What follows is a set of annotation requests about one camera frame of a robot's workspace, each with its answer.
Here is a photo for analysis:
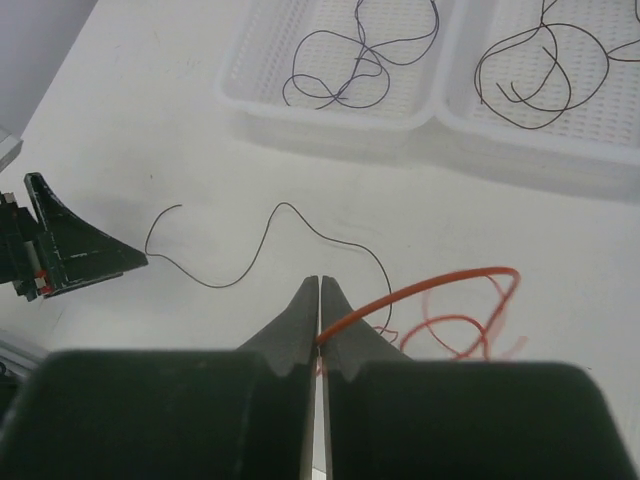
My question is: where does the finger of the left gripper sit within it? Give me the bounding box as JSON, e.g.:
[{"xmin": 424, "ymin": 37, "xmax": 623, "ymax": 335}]
[{"xmin": 24, "ymin": 173, "xmax": 148, "ymax": 298}]

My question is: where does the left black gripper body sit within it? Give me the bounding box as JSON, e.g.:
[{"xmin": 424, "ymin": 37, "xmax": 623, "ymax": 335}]
[{"xmin": 1, "ymin": 189, "xmax": 50, "ymax": 301}]

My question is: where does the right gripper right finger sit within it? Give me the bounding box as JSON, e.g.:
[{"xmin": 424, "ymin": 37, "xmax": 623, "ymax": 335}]
[{"xmin": 319, "ymin": 274, "xmax": 639, "ymax": 480}]

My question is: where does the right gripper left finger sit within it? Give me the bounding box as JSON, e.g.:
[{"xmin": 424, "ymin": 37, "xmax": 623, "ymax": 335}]
[{"xmin": 1, "ymin": 276, "xmax": 320, "ymax": 479}]

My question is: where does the orange thin wire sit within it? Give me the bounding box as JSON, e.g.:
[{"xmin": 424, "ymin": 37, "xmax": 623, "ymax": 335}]
[{"xmin": 315, "ymin": 266, "xmax": 529, "ymax": 376}]

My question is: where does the blue purple thin wire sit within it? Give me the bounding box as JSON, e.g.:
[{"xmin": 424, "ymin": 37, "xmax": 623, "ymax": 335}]
[{"xmin": 314, "ymin": 0, "xmax": 441, "ymax": 111}]

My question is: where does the left white perforated basket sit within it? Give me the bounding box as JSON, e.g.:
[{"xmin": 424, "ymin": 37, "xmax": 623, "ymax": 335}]
[{"xmin": 215, "ymin": 1, "xmax": 455, "ymax": 150}]

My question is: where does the white perforated basket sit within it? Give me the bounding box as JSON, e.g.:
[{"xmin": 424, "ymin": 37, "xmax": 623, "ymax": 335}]
[
  {"xmin": 434, "ymin": 1, "xmax": 639, "ymax": 203},
  {"xmin": 215, "ymin": 1, "xmax": 455, "ymax": 150}
]

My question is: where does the right white perforated basket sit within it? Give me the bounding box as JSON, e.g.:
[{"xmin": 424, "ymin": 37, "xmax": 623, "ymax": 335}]
[{"xmin": 434, "ymin": 1, "xmax": 639, "ymax": 203}]

